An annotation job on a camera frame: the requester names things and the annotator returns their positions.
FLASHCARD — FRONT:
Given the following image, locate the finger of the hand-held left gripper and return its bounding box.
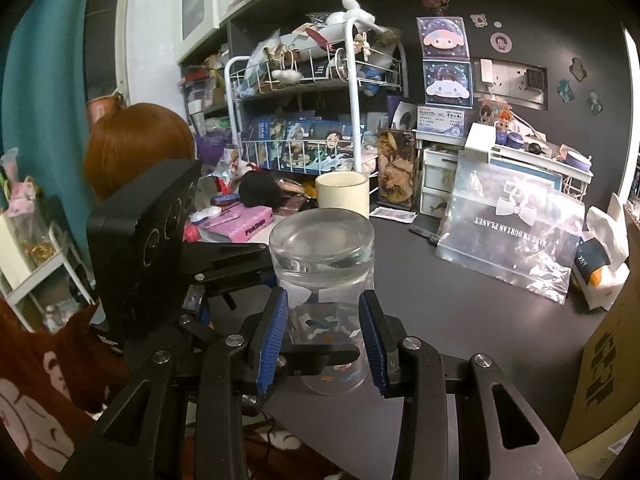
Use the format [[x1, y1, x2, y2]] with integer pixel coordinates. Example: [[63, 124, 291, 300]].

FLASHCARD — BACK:
[[177, 309, 362, 378], [182, 241, 276, 306]]

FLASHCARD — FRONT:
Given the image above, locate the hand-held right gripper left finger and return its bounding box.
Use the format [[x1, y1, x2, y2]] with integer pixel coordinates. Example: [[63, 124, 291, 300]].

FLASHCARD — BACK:
[[60, 287, 291, 480]]

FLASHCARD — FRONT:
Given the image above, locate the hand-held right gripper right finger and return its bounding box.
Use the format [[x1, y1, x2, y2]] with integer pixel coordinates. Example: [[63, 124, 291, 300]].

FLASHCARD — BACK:
[[358, 289, 581, 480]]

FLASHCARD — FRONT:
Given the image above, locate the clear glass cup fish print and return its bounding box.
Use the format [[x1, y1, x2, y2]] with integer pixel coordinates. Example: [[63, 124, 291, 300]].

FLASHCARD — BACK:
[[269, 208, 377, 397]]

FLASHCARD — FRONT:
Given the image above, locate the cream cylindrical cup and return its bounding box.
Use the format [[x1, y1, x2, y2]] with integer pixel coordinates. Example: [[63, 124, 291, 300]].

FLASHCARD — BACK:
[[315, 172, 370, 218]]

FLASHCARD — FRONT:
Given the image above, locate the purple lidded cup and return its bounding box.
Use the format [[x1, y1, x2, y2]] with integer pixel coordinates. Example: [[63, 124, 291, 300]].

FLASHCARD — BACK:
[[565, 150, 593, 172]]

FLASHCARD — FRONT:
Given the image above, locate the pink flat box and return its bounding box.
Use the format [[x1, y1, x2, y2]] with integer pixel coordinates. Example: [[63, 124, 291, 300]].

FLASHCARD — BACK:
[[200, 205, 275, 243]]

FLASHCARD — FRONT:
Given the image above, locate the black fluffy pouch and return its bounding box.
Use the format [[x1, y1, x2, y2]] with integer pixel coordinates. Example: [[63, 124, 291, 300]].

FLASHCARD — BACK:
[[239, 172, 283, 207]]

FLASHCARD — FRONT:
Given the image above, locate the orange wig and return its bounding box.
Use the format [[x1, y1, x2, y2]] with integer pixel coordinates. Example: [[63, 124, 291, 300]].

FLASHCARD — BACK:
[[82, 102, 196, 202]]

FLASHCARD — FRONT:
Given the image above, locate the white trolley shelf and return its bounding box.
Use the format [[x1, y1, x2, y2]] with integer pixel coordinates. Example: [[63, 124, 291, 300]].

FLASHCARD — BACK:
[[0, 205, 96, 331]]

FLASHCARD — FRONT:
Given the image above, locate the black flat stand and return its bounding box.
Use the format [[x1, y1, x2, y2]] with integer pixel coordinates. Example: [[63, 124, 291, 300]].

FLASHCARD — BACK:
[[410, 215, 446, 246]]

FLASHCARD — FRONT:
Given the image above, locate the printed card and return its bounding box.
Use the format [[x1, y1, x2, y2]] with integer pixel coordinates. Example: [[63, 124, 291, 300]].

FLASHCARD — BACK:
[[369, 206, 418, 223]]

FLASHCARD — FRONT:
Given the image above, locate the blue anime picture box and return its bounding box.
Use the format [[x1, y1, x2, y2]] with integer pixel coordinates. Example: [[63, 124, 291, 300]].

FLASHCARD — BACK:
[[245, 117, 366, 171]]

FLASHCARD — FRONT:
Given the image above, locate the red printed cloth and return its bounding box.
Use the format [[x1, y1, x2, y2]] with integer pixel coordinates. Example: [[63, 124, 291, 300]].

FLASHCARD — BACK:
[[0, 300, 131, 480]]

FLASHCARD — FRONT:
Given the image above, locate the clear plastic bag bow print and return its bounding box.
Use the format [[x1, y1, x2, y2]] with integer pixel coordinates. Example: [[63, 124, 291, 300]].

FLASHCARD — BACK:
[[435, 152, 586, 306]]

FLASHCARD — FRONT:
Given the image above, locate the clear box of dried leaves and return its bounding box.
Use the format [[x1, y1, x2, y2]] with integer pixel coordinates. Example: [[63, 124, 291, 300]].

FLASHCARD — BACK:
[[376, 128, 417, 211]]

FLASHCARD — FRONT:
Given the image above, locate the white mini drawer unit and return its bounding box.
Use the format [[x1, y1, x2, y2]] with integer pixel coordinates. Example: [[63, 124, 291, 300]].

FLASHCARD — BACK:
[[417, 142, 468, 218]]

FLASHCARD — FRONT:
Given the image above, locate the teal curtain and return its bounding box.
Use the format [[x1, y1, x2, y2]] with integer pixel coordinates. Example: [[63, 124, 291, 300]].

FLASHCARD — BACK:
[[0, 0, 98, 281]]

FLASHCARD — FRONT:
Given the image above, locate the brown cardboard box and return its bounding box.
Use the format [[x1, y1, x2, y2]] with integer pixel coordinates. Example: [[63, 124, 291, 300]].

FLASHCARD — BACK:
[[559, 240, 640, 456]]

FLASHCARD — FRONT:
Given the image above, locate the white small box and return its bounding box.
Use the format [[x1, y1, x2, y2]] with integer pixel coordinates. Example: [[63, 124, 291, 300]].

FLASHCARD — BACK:
[[465, 122, 501, 151]]

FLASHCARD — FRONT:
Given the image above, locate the white paper bag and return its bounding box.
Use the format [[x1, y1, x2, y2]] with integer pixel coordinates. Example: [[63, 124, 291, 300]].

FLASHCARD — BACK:
[[570, 192, 631, 311]]

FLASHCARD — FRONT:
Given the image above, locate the blue cartoon character card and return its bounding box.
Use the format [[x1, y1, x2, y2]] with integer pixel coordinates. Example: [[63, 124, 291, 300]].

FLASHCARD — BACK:
[[422, 58, 473, 108]]

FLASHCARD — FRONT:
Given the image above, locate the white plush toy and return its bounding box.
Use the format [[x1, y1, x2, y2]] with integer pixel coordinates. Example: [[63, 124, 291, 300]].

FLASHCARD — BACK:
[[325, 0, 381, 28]]

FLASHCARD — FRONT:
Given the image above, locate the pink cartoon character card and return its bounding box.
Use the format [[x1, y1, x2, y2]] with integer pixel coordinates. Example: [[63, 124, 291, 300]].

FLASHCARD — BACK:
[[416, 16, 472, 59]]

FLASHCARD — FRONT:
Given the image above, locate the white wire rack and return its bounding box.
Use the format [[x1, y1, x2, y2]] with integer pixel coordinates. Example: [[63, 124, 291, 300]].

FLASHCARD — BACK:
[[223, 16, 408, 177]]

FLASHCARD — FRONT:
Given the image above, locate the white desk wire shelf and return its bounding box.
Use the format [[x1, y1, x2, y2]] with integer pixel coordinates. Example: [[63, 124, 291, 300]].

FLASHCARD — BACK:
[[487, 142, 596, 196]]

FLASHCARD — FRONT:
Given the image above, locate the wall socket panel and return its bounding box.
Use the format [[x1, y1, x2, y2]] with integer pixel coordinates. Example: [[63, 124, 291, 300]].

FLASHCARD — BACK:
[[472, 57, 548, 111]]

